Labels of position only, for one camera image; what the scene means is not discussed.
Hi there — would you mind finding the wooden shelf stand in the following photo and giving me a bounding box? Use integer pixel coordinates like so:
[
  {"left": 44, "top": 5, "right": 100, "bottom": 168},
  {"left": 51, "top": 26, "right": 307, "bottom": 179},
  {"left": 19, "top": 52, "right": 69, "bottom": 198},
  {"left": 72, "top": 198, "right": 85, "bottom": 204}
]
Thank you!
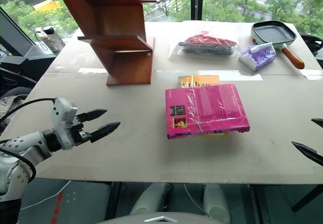
[{"left": 52, "top": 0, "right": 158, "bottom": 87}]

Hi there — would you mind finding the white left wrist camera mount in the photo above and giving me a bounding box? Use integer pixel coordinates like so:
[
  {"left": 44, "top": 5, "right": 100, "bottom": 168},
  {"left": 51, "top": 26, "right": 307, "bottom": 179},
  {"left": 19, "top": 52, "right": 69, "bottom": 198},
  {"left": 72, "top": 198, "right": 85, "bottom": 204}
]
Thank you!
[{"left": 49, "top": 97, "right": 78, "bottom": 150}]

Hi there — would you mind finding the black window frame post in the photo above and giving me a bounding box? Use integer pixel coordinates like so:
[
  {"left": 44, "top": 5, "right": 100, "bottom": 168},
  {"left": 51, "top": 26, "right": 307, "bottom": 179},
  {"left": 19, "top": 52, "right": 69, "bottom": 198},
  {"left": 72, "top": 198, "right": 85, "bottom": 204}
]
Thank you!
[{"left": 190, "top": 0, "right": 204, "bottom": 22}]

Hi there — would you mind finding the checked cloth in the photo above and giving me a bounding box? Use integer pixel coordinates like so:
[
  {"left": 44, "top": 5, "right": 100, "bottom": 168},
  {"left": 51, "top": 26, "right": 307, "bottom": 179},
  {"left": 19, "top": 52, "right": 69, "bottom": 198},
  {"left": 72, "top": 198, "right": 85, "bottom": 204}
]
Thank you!
[{"left": 0, "top": 94, "right": 28, "bottom": 134}]

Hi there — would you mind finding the pink book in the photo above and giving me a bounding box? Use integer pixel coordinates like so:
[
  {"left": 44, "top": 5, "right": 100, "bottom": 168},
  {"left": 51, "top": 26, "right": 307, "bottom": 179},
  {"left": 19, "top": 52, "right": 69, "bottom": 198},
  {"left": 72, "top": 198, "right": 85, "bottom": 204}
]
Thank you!
[{"left": 165, "top": 83, "right": 251, "bottom": 140}]

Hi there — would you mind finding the white floor cable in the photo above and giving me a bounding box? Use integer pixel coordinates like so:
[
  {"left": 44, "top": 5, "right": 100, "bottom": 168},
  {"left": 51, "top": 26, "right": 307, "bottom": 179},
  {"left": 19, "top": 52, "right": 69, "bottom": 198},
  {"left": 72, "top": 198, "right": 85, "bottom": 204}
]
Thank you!
[{"left": 20, "top": 180, "right": 72, "bottom": 211}]

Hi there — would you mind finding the clear plastic bag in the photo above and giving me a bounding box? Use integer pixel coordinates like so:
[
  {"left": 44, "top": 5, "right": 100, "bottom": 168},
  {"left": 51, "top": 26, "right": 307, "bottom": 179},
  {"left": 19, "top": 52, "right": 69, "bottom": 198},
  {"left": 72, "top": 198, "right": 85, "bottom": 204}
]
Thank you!
[{"left": 169, "top": 30, "right": 241, "bottom": 62}]

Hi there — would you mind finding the clear bottle with black lid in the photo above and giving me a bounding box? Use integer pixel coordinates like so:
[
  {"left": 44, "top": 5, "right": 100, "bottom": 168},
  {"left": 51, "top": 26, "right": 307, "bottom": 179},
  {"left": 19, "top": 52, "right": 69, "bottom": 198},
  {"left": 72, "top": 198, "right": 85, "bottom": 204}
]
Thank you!
[{"left": 42, "top": 25, "right": 66, "bottom": 52}]

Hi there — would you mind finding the grill pan with wooden handle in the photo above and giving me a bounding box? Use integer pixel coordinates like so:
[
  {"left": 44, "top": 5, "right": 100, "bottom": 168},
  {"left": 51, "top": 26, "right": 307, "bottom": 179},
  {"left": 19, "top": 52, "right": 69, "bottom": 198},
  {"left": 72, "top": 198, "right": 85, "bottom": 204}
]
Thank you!
[{"left": 250, "top": 20, "right": 305, "bottom": 70}]

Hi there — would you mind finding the silver robot torso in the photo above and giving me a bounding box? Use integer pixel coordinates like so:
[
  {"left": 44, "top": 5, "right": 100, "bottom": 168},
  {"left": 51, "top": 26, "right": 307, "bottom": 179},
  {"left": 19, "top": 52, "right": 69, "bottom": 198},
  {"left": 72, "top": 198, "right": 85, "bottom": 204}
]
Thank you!
[{"left": 95, "top": 211, "right": 215, "bottom": 224}]

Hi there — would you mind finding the white rounded robot leg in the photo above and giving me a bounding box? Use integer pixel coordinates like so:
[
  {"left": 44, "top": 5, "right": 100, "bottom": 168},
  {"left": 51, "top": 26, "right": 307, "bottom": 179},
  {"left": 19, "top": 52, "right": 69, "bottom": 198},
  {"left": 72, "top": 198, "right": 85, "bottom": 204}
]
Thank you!
[
  {"left": 129, "top": 183, "right": 173, "bottom": 216},
  {"left": 202, "top": 183, "right": 231, "bottom": 222}
]

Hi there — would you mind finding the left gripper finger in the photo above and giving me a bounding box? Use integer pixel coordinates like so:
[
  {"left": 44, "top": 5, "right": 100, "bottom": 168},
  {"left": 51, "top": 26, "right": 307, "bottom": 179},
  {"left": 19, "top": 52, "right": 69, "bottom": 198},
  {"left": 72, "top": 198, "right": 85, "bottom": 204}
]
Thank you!
[
  {"left": 88, "top": 122, "right": 121, "bottom": 144},
  {"left": 80, "top": 109, "right": 108, "bottom": 123}
]

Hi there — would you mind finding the black chair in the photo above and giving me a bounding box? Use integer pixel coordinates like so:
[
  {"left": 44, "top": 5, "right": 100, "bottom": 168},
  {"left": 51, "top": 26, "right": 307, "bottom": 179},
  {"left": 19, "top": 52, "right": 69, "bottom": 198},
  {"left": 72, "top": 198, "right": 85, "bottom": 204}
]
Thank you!
[{"left": 300, "top": 34, "right": 323, "bottom": 57}]

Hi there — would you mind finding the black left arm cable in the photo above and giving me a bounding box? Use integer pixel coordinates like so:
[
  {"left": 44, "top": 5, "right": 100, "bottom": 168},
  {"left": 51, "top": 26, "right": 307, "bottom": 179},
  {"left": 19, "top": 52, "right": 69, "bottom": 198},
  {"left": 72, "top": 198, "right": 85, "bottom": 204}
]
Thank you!
[{"left": 0, "top": 97, "right": 57, "bottom": 184}]

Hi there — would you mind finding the clear bottle with white lid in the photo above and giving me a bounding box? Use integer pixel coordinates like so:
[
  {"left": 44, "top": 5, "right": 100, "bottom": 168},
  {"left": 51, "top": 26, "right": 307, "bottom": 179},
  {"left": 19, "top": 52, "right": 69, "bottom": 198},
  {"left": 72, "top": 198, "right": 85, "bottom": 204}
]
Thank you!
[{"left": 34, "top": 27, "right": 52, "bottom": 52}]

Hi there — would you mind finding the black packed item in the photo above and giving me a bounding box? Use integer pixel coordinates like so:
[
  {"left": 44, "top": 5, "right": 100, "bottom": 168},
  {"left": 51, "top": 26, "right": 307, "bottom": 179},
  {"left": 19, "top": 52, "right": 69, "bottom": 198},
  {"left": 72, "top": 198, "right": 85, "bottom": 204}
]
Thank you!
[{"left": 178, "top": 41, "right": 235, "bottom": 58}]

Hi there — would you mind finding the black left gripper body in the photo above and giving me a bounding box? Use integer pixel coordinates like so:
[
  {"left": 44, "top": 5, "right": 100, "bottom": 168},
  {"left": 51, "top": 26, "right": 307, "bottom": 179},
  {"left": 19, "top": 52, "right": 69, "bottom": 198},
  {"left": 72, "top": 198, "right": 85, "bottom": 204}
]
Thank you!
[{"left": 66, "top": 115, "right": 91, "bottom": 146}]

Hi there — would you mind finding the purple and white packet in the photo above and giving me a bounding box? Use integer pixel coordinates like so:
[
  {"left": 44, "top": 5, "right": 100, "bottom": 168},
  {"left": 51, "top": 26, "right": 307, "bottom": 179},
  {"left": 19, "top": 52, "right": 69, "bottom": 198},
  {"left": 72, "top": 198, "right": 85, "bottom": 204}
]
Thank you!
[{"left": 238, "top": 42, "right": 278, "bottom": 72}]

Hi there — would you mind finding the black table leg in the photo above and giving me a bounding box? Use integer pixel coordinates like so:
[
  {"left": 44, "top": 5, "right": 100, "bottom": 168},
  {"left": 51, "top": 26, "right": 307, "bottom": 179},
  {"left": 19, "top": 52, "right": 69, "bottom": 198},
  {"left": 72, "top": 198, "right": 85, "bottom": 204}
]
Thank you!
[{"left": 291, "top": 184, "right": 323, "bottom": 212}]

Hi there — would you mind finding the red packed item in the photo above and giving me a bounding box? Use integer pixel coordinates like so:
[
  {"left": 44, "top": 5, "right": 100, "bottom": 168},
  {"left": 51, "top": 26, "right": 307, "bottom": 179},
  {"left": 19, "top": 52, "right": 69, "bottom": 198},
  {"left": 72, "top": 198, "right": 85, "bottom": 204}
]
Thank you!
[{"left": 185, "top": 33, "right": 237, "bottom": 47}]

